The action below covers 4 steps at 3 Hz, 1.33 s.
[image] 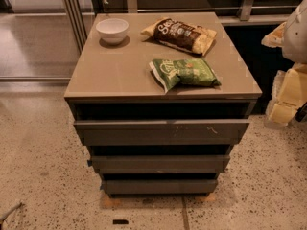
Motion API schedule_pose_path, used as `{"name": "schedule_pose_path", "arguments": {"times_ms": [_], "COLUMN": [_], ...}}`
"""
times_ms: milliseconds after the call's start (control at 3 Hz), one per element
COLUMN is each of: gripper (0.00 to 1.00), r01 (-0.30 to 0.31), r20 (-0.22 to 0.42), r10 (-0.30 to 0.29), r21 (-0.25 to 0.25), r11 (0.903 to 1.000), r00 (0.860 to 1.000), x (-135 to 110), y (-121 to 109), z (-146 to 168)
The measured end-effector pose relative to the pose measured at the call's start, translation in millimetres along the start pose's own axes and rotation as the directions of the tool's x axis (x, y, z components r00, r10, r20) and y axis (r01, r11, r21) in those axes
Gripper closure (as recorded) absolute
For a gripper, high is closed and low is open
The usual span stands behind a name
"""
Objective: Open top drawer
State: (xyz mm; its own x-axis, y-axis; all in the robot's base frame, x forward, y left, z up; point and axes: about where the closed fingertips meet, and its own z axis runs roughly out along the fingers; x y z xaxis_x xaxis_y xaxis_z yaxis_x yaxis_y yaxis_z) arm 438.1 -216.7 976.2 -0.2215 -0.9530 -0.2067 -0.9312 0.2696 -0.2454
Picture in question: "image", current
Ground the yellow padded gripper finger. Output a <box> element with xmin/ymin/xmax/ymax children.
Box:
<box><xmin>261</xmin><ymin>22</ymin><xmax>286</xmax><ymax>48</ymax></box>
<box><xmin>267</xmin><ymin>70</ymin><xmax>298</xmax><ymax>125</ymax></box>

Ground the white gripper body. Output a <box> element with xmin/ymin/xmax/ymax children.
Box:
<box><xmin>290</xmin><ymin>63</ymin><xmax>307</xmax><ymax>109</ymax></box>

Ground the grey top drawer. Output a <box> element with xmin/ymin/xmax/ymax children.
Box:
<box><xmin>74</xmin><ymin>119</ymin><xmax>249</xmax><ymax>146</ymax></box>

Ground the grey drawer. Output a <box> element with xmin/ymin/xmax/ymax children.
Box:
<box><xmin>74</xmin><ymin>119</ymin><xmax>249</xmax><ymax>146</ymax></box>
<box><xmin>102</xmin><ymin>179</ymin><xmax>218</xmax><ymax>195</ymax></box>
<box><xmin>91</xmin><ymin>155</ymin><xmax>230</xmax><ymax>174</ymax></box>

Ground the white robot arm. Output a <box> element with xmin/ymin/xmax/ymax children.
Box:
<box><xmin>261</xmin><ymin>0</ymin><xmax>307</xmax><ymax>127</ymax></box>

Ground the grey middle drawer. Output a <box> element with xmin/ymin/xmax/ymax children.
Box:
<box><xmin>91</xmin><ymin>155</ymin><xmax>230</xmax><ymax>174</ymax></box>

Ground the grey drawer cabinet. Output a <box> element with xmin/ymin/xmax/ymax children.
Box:
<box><xmin>64</xmin><ymin>12</ymin><xmax>261</xmax><ymax>183</ymax></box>

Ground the grey bottom drawer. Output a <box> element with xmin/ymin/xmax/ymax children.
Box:
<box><xmin>102</xmin><ymin>179</ymin><xmax>218</xmax><ymax>195</ymax></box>

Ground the brown chip bag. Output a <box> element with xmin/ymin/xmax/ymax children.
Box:
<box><xmin>141</xmin><ymin>17</ymin><xmax>217</xmax><ymax>56</ymax></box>

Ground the green chip bag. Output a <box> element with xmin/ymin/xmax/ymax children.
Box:
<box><xmin>149</xmin><ymin>58</ymin><xmax>221</xmax><ymax>93</ymax></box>

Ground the white ceramic bowl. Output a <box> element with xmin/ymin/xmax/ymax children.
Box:
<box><xmin>96</xmin><ymin>18</ymin><xmax>129</xmax><ymax>45</ymax></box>

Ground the black floor marker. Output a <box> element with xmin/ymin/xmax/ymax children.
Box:
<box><xmin>113</xmin><ymin>219</ymin><xmax>129</xmax><ymax>225</ymax></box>

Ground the metal railing post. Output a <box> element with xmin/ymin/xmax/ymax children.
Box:
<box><xmin>237</xmin><ymin>0</ymin><xmax>254</xmax><ymax>21</ymax></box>

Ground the grey cable on floor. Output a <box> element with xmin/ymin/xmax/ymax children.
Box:
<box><xmin>0</xmin><ymin>202</ymin><xmax>23</xmax><ymax>223</ymax></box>

